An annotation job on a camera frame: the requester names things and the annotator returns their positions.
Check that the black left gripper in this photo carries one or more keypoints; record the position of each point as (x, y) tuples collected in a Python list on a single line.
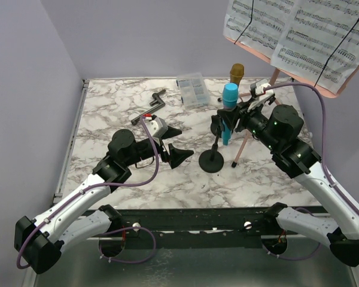
[(165, 146)]

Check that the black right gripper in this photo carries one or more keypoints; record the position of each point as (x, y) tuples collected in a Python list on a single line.
[(237, 116)]

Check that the black round-base mic stand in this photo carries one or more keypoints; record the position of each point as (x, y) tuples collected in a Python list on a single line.
[(211, 160)]

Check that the gold toy microphone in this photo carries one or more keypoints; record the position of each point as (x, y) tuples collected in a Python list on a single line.
[(237, 73)]

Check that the pink perforated music stand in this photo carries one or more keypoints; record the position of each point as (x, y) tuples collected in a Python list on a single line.
[(314, 42)]

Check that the sheet music page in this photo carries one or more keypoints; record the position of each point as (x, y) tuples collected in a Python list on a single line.
[(257, 24), (320, 43)]

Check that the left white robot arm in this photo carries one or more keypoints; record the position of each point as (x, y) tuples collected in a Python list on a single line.
[(42, 240)]

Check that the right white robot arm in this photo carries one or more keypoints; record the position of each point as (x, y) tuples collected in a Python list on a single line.
[(341, 234)]

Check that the dark metal drum key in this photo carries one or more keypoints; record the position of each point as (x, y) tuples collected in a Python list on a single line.
[(156, 104)]

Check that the clear plastic compartment box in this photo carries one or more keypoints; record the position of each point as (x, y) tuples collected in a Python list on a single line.
[(193, 90)]

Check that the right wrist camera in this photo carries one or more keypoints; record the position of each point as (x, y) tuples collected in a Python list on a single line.
[(258, 94)]

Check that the black mounting base rail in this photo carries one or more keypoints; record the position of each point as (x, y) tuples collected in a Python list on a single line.
[(175, 228)]

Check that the aluminium extrusion frame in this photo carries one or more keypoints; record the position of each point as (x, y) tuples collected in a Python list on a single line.
[(42, 240)]

